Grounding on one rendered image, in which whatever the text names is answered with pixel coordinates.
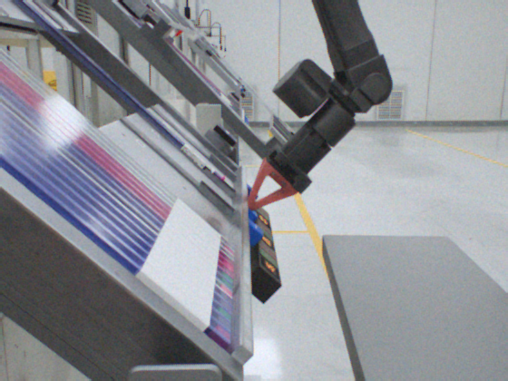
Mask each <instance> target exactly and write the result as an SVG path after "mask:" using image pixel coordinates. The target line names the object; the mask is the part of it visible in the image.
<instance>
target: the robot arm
mask: <svg viewBox="0 0 508 381"><path fill-rule="evenodd" d="M311 1H312V3H313V7H314V9H315V12H316V15H317V18H318V21H319V24H320V27H321V30H322V31H323V34H324V36H325V42H326V45H327V53H328V56H329V59H330V61H331V65H332V67H333V69H334V72H333V73H332V74H333V75H334V78H331V75H330V74H328V73H325V72H324V70H323V69H322V68H321V67H319V66H318V65H317V64H316V63H315V61H312V60H310V59H306V60H300V61H298V62H297V63H296V64H295V65H294V66H293V67H291V68H290V70H289V71H288V72H287V73H285V74H284V76H283V77H282V78H281V79H280V80H279V81H278V83H277V84H276V85H275V87H274V88H273V89H272V92H273V93H274V94H275V95H277V97H278V98H279V99H280V100H281V101H282V102H284V104H286V105H287V107H288V108H290V110H291V111H292V112H293V113H294V114H296V115H297V117H298V118H299V119H302V118H303V117H305V116H309V115H311V114H313V113H314V112H315V111H317V112H316V113H315V114H313V115H312V116H311V117H310V119H309V120H308V122H306V123H305V124H304V125H303V127H302V128H299V129H298V130H297V132H296V133H295V134H294V135H293V136H292V137H291V138H290V140H289V141H288V142H286V143H285V144H284V145H283V147H282V148H281V147H280V146H279V145H277V144H276V145H275V146H273V147H272V148H270V150H269V151H268V152H267V153H266V154H265V156H266V158H264V160H263V162H262V163H261V165H260V168H259V171H258V175H257V178H256V180H255V181H254V184H253V186H252V188H251V190H250V195H249V197H248V207H249V208H250V210H257V209H258V208H260V207H264V206H267V205H269V204H270V203H272V202H275V201H277V200H283V199H285V198H288V197H290V196H292V195H295V194H297V193H299V194H303V192H304V191H305V190H306V189H307V188H308V187H309V186H310V184H311V183H312V182H313V181H312V180H311V179H310V178H309V175H308V174H309V172H310V171H311V170H312V169H313V168H315V167H316V166H317V164H318V163H319V162H320V161H322V160H323V158H324V157H325V156H326V155H327V154H329V152H330V151H331V150H332V149H331V147H332V148H335V147H336V146H337V144H338V143H339V142H340V141H342V140H343V138H344V137H345V136H346V135H347V134H349V133H350V131H351V130H352V129H353V128H354V127H356V126H357V124H356V123H355V119H354V118H355V116H356V114H355V113H368V111H369V110H370V109H371V107H373V106H377V105H379V104H381V103H383V102H384V101H385V100H386V99H387V98H388V97H389V95H390V94H391V92H392V90H393V79H392V77H391V74H390V72H389V70H388V67H387V63H386V58H385V57H384V55H383V54H380V53H379V50H378V48H377V45H376V42H375V37H374V36H373V34H372V33H371V31H370V30H369V29H368V26H367V23H366V20H365V18H364V16H363V14H362V10H361V7H360V5H359V3H358V1H357V0H311ZM327 99H328V100H327ZM322 104H323V105H322ZM321 105H322V106H321ZM320 106H321V107H320ZM319 107H320V108H319ZM328 145H329V146H328ZM329 147H330V148H329ZM279 164H281V166H280V165H279ZM290 174H291V176H290ZM268 175H269V176H270V178H271V179H272V180H274V181H275V182H276V183H277V184H278V185H279V186H280V187H281V188H279V189H277V190H276V191H274V192H272V193H270V194H269V195H267V196H265V197H264V198H262V199H260V200H255V199H256V198H257V196H258V192H259V189H260V187H261V186H262V184H263V182H264V179H265V177H266V176H268Z"/></svg>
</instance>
